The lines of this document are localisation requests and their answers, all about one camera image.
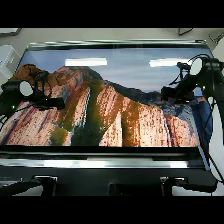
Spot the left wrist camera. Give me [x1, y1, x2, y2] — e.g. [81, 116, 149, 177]
[34, 69, 51, 86]

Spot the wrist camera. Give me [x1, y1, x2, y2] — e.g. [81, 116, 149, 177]
[176, 61, 192, 73]
[34, 69, 51, 86]

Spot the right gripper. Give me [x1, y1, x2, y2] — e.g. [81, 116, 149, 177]
[161, 85, 188, 103]

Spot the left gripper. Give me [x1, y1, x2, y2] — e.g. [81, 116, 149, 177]
[32, 95, 66, 111]

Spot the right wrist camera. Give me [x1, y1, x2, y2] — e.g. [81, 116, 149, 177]
[176, 61, 192, 73]

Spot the black cable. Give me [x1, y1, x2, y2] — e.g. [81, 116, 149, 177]
[186, 53, 212, 66]

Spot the blue garment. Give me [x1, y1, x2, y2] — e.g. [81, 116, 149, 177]
[191, 95, 215, 152]

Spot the silver frame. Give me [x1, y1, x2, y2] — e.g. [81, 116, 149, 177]
[0, 146, 224, 197]

